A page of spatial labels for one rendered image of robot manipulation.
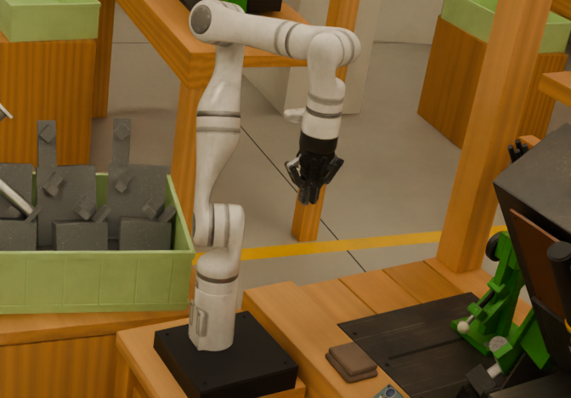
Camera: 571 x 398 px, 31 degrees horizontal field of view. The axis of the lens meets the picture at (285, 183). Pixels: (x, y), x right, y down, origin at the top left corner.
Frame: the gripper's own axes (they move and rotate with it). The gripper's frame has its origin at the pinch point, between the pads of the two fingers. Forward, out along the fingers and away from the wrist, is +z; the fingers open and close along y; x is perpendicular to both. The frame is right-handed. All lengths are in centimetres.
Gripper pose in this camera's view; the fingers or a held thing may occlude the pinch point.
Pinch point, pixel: (308, 195)
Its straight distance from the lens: 206.7
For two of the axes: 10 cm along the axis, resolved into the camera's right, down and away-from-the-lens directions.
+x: -5.2, -4.5, 7.3
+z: -1.4, 8.9, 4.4
